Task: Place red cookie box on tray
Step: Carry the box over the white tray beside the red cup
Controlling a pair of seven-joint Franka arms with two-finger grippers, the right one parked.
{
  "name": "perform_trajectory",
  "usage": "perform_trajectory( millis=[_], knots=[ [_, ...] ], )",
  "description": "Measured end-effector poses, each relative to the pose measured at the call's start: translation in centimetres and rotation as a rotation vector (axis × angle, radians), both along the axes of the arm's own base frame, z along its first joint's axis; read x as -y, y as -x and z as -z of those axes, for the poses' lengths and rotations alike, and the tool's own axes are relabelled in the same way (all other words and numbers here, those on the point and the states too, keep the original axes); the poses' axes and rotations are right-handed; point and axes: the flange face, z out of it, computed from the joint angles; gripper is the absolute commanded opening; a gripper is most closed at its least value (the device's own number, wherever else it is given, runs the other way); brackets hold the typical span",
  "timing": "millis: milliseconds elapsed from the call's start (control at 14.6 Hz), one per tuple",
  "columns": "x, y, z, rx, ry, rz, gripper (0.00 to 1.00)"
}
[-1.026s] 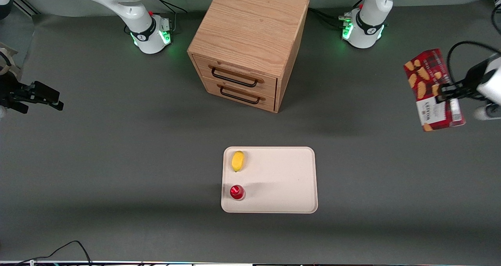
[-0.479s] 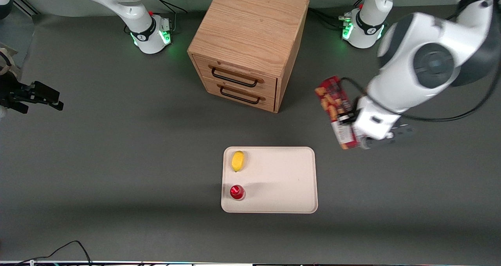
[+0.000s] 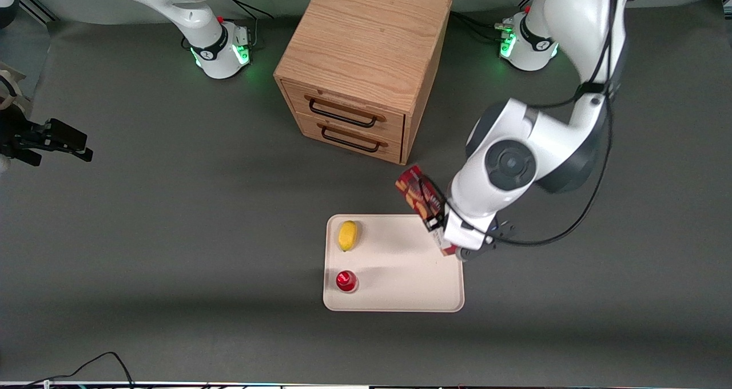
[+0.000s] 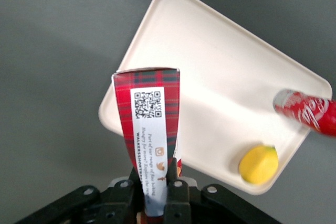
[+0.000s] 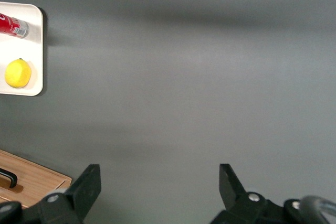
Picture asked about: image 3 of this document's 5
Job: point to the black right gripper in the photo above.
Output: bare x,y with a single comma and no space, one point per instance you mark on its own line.
15,135

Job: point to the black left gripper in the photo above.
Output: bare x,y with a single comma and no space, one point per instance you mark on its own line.
445,222

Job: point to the red cookie box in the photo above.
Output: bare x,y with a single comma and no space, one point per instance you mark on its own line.
413,190

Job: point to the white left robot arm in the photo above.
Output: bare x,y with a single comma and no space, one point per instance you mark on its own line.
572,23

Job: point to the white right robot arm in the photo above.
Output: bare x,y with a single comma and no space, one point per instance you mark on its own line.
211,40

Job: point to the beige plastic tray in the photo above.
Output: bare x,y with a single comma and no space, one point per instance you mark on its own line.
394,274

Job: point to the yellow lemon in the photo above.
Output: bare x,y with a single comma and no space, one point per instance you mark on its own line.
347,235

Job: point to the wooden drawer front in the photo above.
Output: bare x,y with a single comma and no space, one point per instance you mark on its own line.
297,97
309,130

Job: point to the wooden two-drawer cabinet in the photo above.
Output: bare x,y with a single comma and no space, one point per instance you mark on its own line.
366,34

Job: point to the beige wrist mount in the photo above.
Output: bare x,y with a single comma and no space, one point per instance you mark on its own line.
22,100

